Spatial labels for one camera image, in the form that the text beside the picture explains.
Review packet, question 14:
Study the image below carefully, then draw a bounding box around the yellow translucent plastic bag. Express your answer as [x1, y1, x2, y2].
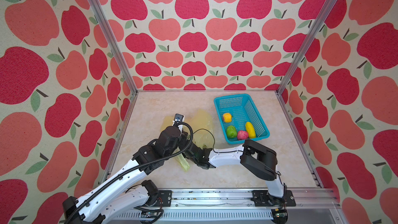
[160, 108, 215, 172]

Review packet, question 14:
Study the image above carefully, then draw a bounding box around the green toy fruit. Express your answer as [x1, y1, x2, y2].
[226, 125, 238, 140]

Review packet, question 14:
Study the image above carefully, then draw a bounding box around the pink toy fruit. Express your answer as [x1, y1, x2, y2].
[237, 130, 249, 141]

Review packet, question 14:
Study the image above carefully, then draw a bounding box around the orange toy fruit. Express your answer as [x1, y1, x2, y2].
[222, 113, 232, 123]

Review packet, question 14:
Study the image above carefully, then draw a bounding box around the yellow toy lemon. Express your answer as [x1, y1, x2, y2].
[245, 122, 257, 139]

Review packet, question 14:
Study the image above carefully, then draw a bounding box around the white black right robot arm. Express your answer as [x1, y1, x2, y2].
[183, 140, 287, 206]

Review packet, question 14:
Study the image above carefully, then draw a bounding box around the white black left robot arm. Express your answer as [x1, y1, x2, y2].
[63, 122, 193, 224]

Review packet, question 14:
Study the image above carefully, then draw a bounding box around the teal plastic mesh basket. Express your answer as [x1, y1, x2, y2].
[214, 94, 270, 145]

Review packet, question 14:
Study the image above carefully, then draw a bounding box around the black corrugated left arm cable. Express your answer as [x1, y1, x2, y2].
[63, 122, 194, 224]

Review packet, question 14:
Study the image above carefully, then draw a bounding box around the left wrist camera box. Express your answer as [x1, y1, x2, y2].
[173, 114, 184, 125]

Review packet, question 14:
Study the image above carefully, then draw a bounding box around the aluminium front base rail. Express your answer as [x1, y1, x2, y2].
[74, 188, 349, 224]

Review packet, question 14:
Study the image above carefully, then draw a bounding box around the aluminium left rear corner post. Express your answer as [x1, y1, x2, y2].
[88, 0, 138, 97]

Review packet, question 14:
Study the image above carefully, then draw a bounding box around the aluminium corner post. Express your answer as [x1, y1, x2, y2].
[276, 0, 337, 97]
[88, 0, 138, 97]

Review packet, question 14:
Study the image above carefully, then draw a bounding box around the aluminium right rear corner post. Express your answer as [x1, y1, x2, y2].
[276, 0, 337, 97]

